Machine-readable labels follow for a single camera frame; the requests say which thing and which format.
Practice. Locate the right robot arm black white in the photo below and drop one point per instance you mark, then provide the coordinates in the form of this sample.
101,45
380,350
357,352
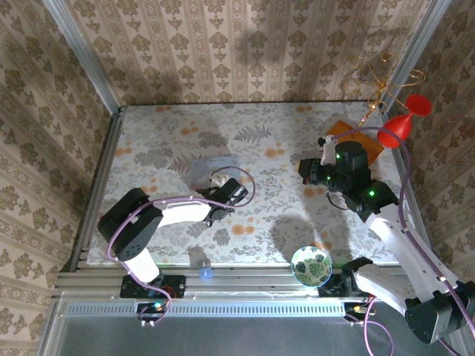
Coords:
401,237

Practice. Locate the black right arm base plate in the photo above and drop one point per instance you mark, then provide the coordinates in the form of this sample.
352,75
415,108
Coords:
326,291

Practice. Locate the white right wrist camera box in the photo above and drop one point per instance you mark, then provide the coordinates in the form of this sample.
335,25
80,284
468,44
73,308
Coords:
328,150

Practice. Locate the green leaf pattern bowl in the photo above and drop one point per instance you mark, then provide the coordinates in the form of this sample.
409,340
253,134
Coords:
311,267

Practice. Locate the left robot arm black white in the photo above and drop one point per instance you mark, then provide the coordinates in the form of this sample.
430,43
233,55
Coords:
130,222

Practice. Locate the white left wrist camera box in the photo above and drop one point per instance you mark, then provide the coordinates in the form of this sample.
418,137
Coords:
219,180

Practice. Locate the aluminium extrusion table frame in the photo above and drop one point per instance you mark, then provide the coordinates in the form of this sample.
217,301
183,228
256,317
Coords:
259,282

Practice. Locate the aluminium corner post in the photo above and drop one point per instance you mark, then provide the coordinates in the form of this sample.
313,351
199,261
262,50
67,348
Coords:
419,48
83,55

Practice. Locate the small blue cap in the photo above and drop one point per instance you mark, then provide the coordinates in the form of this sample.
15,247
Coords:
205,273

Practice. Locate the red plastic wine glass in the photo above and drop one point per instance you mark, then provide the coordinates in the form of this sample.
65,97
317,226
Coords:
399,126

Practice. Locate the small black electronics box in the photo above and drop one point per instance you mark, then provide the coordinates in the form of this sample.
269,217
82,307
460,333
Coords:
356,311
150,311

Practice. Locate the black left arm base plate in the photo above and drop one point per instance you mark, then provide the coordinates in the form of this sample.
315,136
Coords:
174,285

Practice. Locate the grey metal sheet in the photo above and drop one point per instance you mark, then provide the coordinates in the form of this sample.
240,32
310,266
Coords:
241,333

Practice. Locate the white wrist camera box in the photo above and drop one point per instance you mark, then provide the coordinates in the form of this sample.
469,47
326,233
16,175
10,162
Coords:
219,180
328,150

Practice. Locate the floral patterned table sheet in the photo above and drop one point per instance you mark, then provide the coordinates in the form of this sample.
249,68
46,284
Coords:
259,222

